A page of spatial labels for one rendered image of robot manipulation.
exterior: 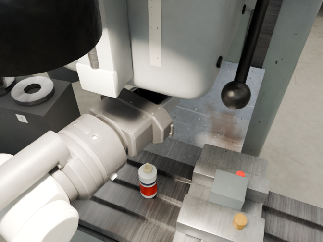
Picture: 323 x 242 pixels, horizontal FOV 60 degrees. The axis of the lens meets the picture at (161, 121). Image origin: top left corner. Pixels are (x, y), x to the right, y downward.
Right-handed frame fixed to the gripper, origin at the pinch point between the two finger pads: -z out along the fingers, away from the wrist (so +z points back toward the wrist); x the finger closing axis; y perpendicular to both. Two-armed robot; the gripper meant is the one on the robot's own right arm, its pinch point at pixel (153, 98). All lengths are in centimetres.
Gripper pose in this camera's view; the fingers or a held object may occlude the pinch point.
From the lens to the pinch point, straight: 44.0
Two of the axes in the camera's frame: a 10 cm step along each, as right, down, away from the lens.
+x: -8.0, -4.3, 4.2
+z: -6.0, 5.7, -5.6
